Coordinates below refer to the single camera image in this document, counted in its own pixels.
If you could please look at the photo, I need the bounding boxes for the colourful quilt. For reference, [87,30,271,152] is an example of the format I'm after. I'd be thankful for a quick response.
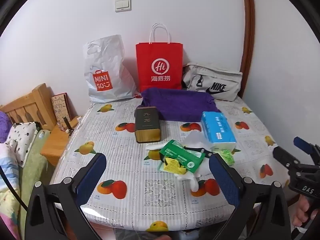
[0,142,22,240]

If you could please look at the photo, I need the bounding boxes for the light green bedsheet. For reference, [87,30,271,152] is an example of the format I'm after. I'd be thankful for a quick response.
[19,130,58,205]

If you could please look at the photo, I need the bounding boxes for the dark tin box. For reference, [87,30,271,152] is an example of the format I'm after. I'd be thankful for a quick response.
[134,107,162,144]

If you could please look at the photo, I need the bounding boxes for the patterned brown box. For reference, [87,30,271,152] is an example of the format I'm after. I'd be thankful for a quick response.
[51,93,72,128]

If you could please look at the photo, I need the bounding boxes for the white plastic shopping bag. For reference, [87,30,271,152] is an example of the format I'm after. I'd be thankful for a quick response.
[83,34,137,103]

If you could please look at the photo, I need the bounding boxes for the small dark object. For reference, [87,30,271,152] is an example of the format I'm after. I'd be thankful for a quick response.
[62,117,73,133]

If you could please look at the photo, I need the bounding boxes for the black cable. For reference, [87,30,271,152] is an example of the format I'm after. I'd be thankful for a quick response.
[0,166,28,210]

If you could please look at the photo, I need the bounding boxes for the white dotted pillow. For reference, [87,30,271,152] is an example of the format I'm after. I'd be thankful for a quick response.
[5,122,38,168]

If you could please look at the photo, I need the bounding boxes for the red paper bag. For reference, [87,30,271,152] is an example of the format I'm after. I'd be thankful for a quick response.
[136,23,183,93]

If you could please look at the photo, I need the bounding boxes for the person's right hand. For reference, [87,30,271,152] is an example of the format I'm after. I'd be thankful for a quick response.
[292,195,320,227]

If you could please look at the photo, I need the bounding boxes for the clear plastic bag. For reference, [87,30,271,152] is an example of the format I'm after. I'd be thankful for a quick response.
[184,131,213,153]

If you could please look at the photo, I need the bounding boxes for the yellow pouch with black straps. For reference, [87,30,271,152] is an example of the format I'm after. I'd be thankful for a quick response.
[162,156,188,175]

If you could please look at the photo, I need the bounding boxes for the purple fabric storage bag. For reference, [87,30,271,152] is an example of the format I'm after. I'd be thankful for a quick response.
[141,88,222,121]

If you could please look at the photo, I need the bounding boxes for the white gloves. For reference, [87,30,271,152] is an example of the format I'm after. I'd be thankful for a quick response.
[177,160,213,193]

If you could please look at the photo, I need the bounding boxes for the wooden headboard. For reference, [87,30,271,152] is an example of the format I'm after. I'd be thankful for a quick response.
[0,83,57,130]

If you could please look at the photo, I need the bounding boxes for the white light switch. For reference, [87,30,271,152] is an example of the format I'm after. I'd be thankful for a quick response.
[115,0,132,12]

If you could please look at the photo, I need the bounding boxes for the wooden door frame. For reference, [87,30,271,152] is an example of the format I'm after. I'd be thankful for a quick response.
[239,0,255,98]

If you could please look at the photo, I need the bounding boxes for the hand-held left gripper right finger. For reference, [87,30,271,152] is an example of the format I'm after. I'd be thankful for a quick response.
[209,152,292,240]

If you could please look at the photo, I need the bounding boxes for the green wipes packet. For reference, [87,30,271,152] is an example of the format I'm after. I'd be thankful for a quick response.
[159,140,205,173]

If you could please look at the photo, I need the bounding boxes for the purple plush blanket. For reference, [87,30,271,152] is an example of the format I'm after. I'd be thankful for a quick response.
[0,111,12,143]

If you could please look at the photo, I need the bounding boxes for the grey waist bag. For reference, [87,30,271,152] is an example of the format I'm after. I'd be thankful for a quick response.
[182,62,243,102]

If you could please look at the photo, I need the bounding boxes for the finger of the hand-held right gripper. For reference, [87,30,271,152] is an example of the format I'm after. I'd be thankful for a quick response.
[293,137,320,157]
[272,146,300,172]

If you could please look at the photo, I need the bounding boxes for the blue tissue pack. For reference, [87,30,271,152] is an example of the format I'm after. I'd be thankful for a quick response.
[200,111,237,153]

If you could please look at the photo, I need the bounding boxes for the small light green packet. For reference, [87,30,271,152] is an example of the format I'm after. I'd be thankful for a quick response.
[220,149,235,165]

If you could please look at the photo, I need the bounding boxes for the wooden nightstand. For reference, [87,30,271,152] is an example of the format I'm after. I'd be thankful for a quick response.
[40,116,83,167]

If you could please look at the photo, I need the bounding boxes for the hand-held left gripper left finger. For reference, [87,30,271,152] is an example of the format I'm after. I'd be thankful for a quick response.
[24,152,108,240]

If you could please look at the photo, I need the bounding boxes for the black watch band with holes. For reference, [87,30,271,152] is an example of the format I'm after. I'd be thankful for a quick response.
[184,147,213,159]

